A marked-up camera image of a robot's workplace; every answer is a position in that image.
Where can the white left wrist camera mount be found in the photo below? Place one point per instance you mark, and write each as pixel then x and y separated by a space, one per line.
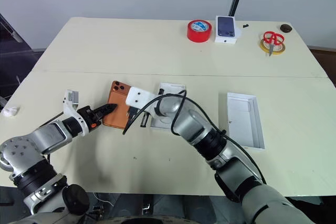
pixel 70 102

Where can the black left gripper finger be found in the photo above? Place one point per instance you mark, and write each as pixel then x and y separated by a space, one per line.
pixel 101 115
pixel 109 106

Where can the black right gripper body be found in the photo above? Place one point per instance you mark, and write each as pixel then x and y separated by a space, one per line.
pixel 134 111

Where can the crumpled white paper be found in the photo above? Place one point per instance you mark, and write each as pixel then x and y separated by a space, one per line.
pixel 11 111

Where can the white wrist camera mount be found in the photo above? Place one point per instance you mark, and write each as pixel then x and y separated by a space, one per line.
pixel 70 102
pixel 139 97

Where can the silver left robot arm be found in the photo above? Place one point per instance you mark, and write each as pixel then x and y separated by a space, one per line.
pixel 44 136

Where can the orange smartphone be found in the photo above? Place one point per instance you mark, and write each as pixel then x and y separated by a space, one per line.
pixel 116 100

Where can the white phone box lid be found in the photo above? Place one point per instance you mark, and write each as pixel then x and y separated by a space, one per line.
pixel 244 120

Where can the white phone box base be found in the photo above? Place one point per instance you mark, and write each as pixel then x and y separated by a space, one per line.
pixel 173 87

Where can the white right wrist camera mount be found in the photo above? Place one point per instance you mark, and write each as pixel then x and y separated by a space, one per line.
pixel 139 97

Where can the white box with phone picture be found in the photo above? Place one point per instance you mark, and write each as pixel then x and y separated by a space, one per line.
pixel 227 29

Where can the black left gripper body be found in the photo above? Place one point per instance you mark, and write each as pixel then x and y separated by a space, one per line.
pixel 88 117

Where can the yellow tape roll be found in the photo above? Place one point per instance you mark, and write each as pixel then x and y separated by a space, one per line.
pixel 279 49

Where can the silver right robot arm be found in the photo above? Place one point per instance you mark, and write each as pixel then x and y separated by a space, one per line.
pixel 199 129

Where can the red tape roll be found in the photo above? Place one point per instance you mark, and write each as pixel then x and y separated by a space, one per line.
pixel 198 31

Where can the dark brown round cap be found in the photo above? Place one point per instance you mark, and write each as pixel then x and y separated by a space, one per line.
pixel 285 27

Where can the black round knob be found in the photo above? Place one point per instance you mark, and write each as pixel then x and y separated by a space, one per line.
pixel 76 199

